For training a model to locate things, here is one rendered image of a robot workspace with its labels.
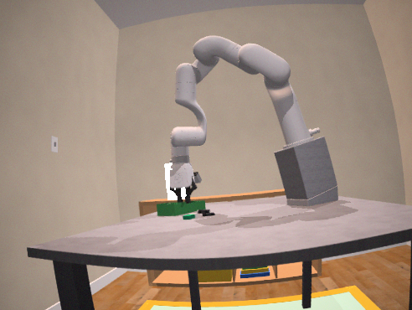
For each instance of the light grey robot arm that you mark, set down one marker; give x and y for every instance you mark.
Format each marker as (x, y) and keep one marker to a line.
(252, 59)

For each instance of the green open-top bin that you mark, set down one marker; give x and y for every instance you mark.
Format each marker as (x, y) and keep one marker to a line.
(173, 209)

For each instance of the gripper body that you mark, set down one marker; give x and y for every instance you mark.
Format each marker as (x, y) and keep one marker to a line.
(181, 175)

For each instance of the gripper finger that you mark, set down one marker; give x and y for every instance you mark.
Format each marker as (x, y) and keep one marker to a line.
(178, 194)
(188, 192)

